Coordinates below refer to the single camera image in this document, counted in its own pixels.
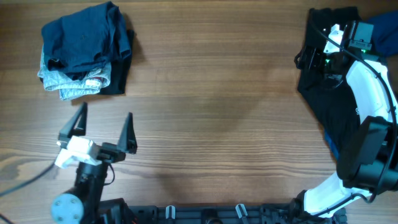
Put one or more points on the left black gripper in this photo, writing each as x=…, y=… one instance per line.
x=127, y=142

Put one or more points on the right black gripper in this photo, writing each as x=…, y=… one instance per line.
x=316, y=54

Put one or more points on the navy blue shorts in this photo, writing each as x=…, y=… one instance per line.
x=85, y=40

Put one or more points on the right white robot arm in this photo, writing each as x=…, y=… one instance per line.
x=364, y=169

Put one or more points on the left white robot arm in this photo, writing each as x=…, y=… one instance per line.
x=82, y=203

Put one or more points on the black pants pile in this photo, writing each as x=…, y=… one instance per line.
x=332, y=102

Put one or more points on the folded light blue jeans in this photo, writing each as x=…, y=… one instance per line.
x=69, y=89

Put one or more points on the folded black garment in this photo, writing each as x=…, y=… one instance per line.
x=119, y=72

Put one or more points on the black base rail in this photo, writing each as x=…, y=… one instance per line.
x=262, y=214

